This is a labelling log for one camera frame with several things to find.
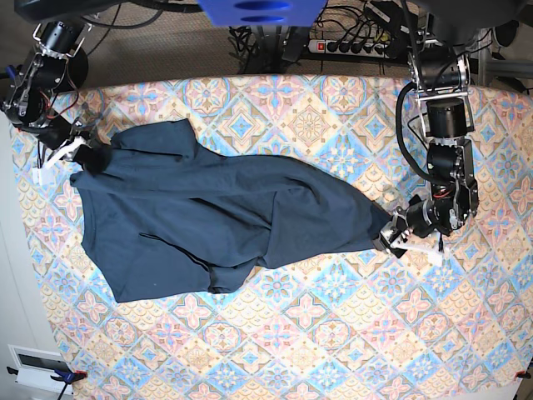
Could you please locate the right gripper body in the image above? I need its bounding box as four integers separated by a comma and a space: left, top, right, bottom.
37, 117, 94, 168

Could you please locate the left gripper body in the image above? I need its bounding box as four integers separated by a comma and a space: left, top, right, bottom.
388, 195, 448, 255

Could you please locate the dark navy t-shirt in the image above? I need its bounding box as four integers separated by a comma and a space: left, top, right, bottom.
70, 120, 391, 303

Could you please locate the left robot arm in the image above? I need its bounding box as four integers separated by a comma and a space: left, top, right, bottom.
374, 14, 479, 258

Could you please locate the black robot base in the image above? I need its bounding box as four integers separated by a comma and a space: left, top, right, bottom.
13, 0, 121, 23
413, 0, 528, 28

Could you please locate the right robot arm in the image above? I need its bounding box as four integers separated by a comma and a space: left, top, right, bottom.
1, 21, 110, 173

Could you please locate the black round stool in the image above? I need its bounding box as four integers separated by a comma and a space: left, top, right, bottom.
59, 48, 88, 93

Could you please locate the patterned colourful tablecloth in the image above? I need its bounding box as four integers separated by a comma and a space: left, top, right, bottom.
9, 76, 532, 399

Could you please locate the white power strip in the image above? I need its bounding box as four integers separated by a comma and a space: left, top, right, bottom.
307, 39, 388, 58

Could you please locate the orange clamp lower right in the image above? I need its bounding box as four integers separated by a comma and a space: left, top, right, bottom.
515, 371, 531, 379

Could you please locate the blue orange clamp lower left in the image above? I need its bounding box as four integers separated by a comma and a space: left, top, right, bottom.
6, 367, 87, 399

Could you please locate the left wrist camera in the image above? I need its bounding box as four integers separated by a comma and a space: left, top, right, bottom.
427, 250, 445, 267

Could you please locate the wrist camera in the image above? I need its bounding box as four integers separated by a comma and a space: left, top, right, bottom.
31, 167, 55, 186
427, 250, 445, 267

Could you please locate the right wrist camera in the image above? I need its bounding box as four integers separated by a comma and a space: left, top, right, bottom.
31, 167, 55, 186

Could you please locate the white wall outlet box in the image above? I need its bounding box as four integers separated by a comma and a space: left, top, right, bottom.
7, 344, 67, 394

